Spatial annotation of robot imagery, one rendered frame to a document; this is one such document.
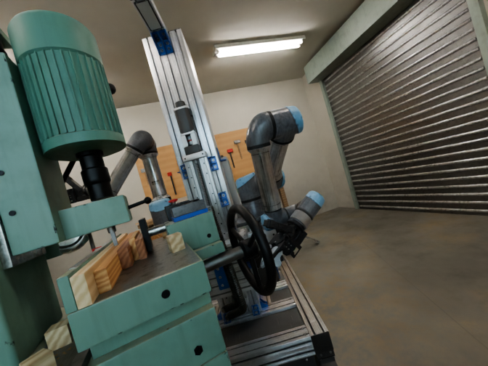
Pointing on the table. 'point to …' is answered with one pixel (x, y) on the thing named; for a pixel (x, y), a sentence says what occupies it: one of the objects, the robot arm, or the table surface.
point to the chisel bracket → (95, 216)
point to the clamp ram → (150, 232)
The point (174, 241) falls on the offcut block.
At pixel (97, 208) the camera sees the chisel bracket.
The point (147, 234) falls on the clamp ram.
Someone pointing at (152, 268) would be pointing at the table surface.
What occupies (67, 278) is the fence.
